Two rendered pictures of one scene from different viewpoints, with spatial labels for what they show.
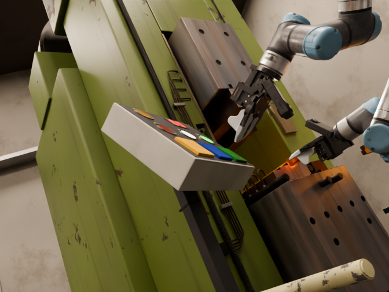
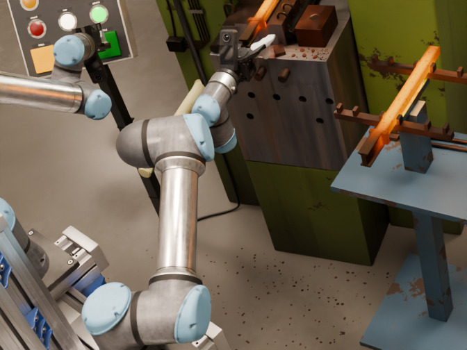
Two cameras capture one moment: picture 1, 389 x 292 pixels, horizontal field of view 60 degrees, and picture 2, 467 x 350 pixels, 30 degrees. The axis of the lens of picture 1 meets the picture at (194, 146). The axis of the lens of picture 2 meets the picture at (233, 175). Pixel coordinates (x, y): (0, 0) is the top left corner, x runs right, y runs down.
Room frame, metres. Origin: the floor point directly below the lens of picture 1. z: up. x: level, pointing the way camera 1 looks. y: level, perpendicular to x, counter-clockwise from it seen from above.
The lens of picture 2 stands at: (0.62, -2.39, 2.39)
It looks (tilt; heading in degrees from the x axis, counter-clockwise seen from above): 42 degrees down; 77
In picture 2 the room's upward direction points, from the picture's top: 19 degrees counter-clockwise
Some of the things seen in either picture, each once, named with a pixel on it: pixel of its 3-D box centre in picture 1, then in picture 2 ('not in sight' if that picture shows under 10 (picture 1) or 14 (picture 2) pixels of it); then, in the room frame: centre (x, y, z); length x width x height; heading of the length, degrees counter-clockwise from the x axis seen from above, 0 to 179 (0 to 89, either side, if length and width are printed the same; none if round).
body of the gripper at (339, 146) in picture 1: (331, 143); (234, 69); (1.17, -0.44, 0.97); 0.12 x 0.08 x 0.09; 40
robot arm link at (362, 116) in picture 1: (369, 116); (210, 105); (1.05, -0.54, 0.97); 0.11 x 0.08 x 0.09; 40
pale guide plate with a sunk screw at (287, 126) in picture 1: (282, 118); not in sight; (1.60, -0.46, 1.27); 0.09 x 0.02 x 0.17; 130
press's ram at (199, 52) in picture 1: (209, 83); not in sight; (1.48, -0.20, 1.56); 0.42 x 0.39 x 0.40; 40
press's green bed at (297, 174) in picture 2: not in sight; (336, 159); (1.50, -0.20, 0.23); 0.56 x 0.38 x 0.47; 40
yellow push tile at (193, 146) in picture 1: (194, 149); (45, 59); (0.73, 0.00, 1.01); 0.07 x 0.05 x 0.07; 155
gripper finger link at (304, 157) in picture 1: (302, 157); not in sight; (1.20, -0.34, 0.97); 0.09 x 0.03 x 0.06; 76
